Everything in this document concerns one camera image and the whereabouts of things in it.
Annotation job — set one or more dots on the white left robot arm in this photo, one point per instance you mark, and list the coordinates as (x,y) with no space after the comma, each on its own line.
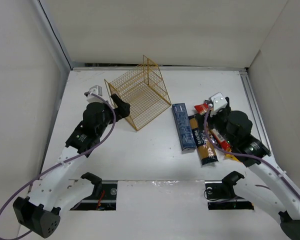
(41,211)

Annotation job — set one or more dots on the gold wire shelf rack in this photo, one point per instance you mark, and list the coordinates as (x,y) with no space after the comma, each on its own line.
(142,87)

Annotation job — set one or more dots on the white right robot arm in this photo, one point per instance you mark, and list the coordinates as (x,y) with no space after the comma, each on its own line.
(282,202)

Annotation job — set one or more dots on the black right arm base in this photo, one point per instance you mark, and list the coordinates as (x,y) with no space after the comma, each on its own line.
(220,194)

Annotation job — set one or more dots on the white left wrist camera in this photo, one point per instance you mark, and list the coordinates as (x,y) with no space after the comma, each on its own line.
(95,93)

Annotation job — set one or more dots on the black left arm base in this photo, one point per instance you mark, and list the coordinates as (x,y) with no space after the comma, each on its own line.
(103,198)

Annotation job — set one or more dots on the dark blue pasta box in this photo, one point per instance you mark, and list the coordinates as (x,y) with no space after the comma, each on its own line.
(183,127)

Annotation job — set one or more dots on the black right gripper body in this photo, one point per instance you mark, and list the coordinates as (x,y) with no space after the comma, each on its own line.
(221,116)

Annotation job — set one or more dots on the yellow end spaghetti bag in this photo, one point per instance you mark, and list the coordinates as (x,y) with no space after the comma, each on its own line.
(231,157)

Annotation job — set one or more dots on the blue label spaghetti bag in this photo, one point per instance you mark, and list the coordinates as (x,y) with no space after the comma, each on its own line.
(205,149)

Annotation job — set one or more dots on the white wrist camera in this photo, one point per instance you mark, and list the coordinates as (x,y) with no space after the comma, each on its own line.
(95,93)
(218,102)

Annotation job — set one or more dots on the red end spaghetti bag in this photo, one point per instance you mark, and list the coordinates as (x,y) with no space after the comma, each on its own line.
(202,109)

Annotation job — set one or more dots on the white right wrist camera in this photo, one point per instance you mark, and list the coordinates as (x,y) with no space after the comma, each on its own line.
(218,102)

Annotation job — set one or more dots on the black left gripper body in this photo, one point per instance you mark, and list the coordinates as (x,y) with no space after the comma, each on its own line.
(119,107)

